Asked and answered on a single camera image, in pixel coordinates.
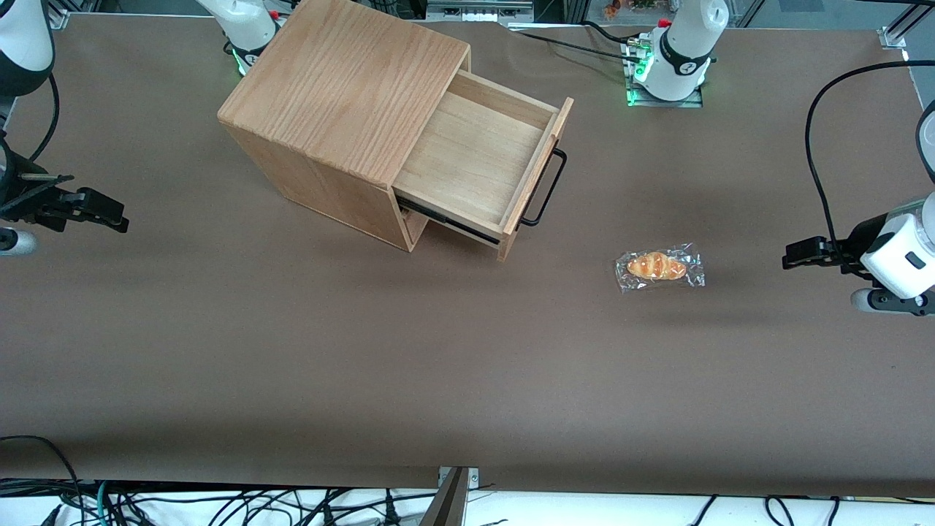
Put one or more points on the black drawer slide rail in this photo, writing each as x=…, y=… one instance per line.
x=453, y=221

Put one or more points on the wooden drawer cabinet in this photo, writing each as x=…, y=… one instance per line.
x=343, y=88

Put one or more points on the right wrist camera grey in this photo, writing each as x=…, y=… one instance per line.
x=14, y=242

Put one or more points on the orange toy food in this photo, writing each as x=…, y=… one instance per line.
x=611, y=9

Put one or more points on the grey electrical box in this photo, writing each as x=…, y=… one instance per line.
x=475, y=11

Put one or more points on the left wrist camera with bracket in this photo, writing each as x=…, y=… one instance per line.
x=865, y=299

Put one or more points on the aluminium corner bracket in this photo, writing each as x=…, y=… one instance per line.
x=892, y=38
x=58, y=20

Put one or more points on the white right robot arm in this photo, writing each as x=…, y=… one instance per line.
x=25, y=44

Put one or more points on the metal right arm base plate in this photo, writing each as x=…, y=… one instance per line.
x=241, y=66

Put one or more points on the small metal edge bracket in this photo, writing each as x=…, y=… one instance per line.
x=473, y=478

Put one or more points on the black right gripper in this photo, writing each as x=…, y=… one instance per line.
x=29, y=199

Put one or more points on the wooden drawer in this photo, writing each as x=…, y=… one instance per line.
x=475, y=153

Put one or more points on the bread roll in plastic wrap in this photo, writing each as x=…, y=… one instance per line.
x=657, y=267

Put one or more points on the brown table cover sheet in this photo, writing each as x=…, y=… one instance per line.
x=467, y=365

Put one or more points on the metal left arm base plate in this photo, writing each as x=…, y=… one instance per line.
x=697, y=102

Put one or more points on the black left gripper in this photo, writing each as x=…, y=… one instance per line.
x=859, y=238

